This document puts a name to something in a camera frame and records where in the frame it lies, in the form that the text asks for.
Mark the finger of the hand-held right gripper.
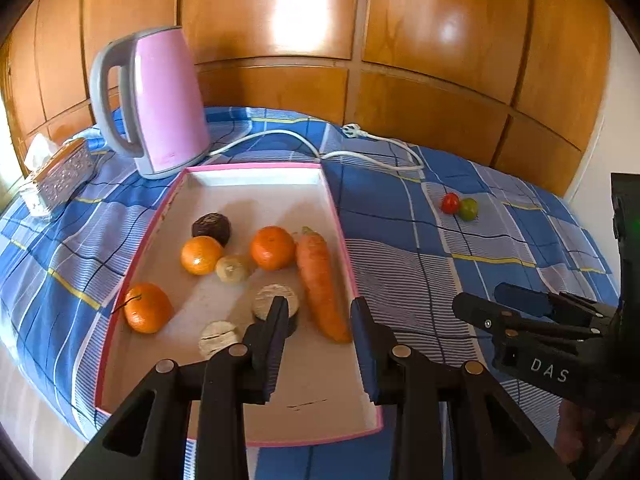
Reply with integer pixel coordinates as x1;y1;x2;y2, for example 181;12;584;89
452;292;601;342
494;282;621;317

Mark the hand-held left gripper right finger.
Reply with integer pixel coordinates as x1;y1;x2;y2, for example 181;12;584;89
351;297;576;480

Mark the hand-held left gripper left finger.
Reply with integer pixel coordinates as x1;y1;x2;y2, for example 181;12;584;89
62;296;290;480

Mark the tan and dark fruit piece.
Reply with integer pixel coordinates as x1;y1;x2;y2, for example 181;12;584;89
251;283;302;333

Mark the orange carrot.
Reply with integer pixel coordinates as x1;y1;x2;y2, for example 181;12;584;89
295;226;354;344

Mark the small yellow-beige fruit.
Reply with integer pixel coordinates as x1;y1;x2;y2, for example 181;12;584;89
215;255;251;283

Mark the pink shallow box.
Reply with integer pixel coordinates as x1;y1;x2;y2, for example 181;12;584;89
95;160;385;448

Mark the dark purple fruit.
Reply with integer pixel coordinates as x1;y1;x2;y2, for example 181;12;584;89
191;213;232;247

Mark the blue plaid bedsheet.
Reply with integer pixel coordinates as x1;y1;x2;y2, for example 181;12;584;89
0;105;626;480

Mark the orange with stem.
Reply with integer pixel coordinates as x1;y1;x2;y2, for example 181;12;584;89
124;282;174;335

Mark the pink electric kettle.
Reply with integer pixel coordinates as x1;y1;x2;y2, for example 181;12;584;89
90;25;212;181

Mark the silver patterned tissue box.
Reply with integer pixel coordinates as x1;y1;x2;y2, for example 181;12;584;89
22;135;96;218

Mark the wooden wardrobe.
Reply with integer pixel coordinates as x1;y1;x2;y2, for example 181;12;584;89
0;0;613;196

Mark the white power cable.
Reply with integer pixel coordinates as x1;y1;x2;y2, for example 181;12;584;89
202;122;426;176

